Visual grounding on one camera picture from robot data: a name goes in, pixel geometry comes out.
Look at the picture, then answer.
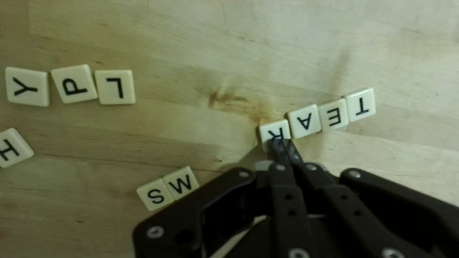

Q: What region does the cream letter tile E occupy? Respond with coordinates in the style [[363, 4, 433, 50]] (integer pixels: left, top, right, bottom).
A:
[[317, 97, 352, 131]]

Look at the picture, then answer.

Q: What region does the cream letter tile A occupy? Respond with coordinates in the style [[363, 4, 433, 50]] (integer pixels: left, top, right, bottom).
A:
[[287, 103, 323, 140]]

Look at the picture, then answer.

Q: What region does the cream letter tile Y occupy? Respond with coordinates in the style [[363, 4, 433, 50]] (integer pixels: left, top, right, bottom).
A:
[[4, 65, 50, 107]]

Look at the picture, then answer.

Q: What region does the cream letter tile T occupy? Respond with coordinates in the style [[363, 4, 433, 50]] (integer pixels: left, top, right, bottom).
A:
[[344, 87, 377, 123]]

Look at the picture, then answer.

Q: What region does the cream letter tile H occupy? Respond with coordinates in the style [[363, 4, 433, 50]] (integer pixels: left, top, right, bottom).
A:
[[0, 125, 36, 170]]

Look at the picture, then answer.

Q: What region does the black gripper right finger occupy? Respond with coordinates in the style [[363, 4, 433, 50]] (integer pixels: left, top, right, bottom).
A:
[[283, 140, 459, 258]]

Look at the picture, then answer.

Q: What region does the cream letter tile W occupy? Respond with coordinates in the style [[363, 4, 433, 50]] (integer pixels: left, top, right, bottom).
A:
[[162, 164, 201, 197]]

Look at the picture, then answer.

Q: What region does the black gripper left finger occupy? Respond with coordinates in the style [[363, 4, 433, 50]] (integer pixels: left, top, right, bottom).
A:
[[132, 137, 313, 258]]

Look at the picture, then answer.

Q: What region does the cream letter tile L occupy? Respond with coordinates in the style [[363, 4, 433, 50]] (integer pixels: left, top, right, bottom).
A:
[[93, 68, 136, 105]]

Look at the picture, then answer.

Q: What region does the cream letter tile P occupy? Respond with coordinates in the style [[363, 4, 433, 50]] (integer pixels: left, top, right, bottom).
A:
[[50, 62, 99, 105]]

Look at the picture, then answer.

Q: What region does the cream letter tile S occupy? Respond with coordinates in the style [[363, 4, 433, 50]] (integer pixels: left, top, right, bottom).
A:
[[135, 179, 175, 211]]

